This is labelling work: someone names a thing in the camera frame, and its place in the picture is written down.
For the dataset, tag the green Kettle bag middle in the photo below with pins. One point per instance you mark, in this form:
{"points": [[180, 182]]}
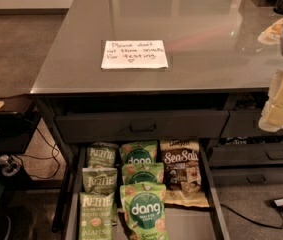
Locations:
{"points": [[99, 180]]}

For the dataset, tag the green Dang bag back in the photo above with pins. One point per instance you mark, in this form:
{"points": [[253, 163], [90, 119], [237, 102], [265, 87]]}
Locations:
{"points": [[139, 152]]}

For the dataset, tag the grey bottom right drawer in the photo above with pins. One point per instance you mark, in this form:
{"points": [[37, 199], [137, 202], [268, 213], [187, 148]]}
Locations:
{"points": [[250, 176]]}

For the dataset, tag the grey middle right drawer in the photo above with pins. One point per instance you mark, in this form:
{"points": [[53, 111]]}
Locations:
{"points": [[247, 155]]}

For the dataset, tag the green Dang bag front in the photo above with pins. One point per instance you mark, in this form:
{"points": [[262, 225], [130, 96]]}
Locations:
{"points": [[143, 206]]}

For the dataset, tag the green dang bag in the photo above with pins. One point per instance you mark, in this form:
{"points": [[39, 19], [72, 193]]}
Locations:
{"points": [[145, 172], [143, 206], [139, 152]]}

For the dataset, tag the open grey middle drawer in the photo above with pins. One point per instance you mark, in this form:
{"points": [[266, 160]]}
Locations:
{"points": [[186, 223]]}

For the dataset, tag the green Dang bag middle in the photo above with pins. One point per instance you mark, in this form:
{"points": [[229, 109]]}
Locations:
{"points": [[145, 172]]}

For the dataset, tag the grey top left drawer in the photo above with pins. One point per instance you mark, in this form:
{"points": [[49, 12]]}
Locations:
{"points": [[142, 125]]}

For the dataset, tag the green Kettle bag back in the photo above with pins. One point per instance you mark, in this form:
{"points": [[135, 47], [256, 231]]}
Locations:
{"points": [[101, 154]]}

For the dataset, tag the brown Late July chip bag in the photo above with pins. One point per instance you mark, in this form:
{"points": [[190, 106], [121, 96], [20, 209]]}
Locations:
{"points": [[182, 175]]}

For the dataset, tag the white handwritten paper note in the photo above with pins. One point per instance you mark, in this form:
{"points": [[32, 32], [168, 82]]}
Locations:
{"points": [[134, 54]]}

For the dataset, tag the black side cart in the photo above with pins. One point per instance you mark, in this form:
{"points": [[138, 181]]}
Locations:
{"points": [[18, 121]]}

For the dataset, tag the grey top right drawer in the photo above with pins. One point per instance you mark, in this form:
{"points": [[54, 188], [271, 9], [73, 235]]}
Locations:
{"points": [[244, 123]]}

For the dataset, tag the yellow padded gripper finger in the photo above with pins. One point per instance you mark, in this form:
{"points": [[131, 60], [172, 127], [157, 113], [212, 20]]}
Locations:
{"points": [[271, 35], [272, 114]]}

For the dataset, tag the grey cabinet counter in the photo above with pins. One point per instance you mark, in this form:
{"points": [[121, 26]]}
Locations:
{"points": [[215, 62]]}

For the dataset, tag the green kettle bag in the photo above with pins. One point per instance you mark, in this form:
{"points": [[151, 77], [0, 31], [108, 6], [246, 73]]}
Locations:
{"points": [[101, 154], [99, 180], [95, 219]]}

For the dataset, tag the green Kettle bag front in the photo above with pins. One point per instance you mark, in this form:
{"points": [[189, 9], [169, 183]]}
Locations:
{"points": [[95, 219]]}

